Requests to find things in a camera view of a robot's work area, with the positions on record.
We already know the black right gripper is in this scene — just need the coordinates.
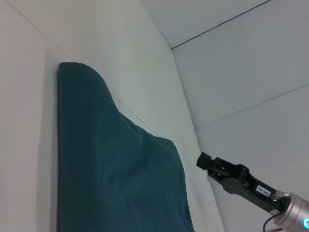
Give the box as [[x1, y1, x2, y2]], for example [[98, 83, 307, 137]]
[[196, 152, 288, 216]]

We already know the teal t-shirt with FREE! print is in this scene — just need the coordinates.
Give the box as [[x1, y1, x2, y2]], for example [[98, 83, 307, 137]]
[[56, 62, 196, 232]]

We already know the right gripper cable, silver connector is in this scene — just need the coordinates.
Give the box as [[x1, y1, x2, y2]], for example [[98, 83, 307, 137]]
[[262, 190, 285, 232]]

